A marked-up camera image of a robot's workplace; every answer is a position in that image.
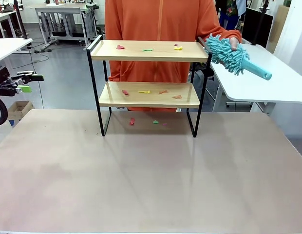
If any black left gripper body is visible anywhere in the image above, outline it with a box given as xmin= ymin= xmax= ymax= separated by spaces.
xmin=0 ymin=65 xmax=15 ymax=97

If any teal chenille duster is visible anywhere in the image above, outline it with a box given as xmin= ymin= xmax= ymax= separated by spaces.
xmin=204 ymin=33 xmax=273 ymax=81

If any person's left forearm orange sleeve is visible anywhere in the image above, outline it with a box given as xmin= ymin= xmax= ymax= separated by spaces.
xmin=197 ymin=23 xmax=243 ymax=45

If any wood and black metal shelf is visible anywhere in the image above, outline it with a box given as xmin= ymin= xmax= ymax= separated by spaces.
xmin=86 ymin=35 xmax=213 ymax=138

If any person's left hand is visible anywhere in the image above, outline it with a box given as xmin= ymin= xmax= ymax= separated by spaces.
xmin=229 ymin=37 xmax=240 ymax=51

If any brown cardboard box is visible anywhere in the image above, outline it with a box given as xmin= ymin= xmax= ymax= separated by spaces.
xmin=7 ymin=100 xmax=35 ymax=121

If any white desk with white legs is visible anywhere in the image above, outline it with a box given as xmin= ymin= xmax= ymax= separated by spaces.
xmin=0 ymin=38 xmax=34 ymax=82

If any black stand pole by desks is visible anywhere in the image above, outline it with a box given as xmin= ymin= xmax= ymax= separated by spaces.
xmin=13 ymin=0 xmax=29 ymax=40

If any white desk with dark underside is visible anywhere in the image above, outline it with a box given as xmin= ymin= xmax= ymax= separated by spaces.
xmin=0 ymin=11 xmax=24 ymax=39

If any person in orange hoodie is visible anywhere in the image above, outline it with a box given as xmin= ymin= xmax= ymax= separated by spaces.
xmin=104 ymin=0 xmax=222 ymax=112

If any person in floral shirt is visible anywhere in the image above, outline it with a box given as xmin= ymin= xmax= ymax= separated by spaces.
xmin=215 ymin=0 xmax=246 ymax=42

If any black monitor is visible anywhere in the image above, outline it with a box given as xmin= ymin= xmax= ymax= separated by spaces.
xmin=241 ymin=7 xmax=274 ymax=49

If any black stand pole by monitor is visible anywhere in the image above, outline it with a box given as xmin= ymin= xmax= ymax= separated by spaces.
xmin=253 ymin=0 xmax=268 ymax=46

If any white rounded table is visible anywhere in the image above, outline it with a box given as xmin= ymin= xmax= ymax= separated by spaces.
xmin=210 ymin=43 xmax=302 ymax=115

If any brown cardboard panel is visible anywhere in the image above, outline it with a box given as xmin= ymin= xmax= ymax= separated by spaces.
xmin=266 ymin=4 xmax=291 ymax=56

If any black floor cable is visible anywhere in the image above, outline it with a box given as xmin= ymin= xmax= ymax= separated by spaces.
xmin=26 ymin=45 xmax=51 ymax=109

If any grey frame workbench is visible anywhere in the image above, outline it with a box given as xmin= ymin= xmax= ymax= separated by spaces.
xmin=35 ymin=3 xmax=98 ymax=49

